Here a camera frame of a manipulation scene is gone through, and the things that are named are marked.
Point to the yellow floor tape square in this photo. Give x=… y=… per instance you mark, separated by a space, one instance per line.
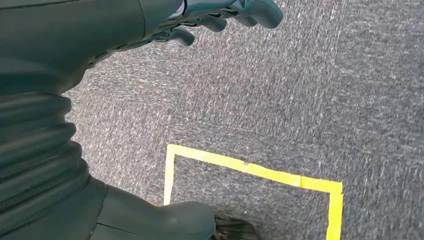
x=251 y=168

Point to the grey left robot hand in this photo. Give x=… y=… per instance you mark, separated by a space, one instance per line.
x=82 y=26

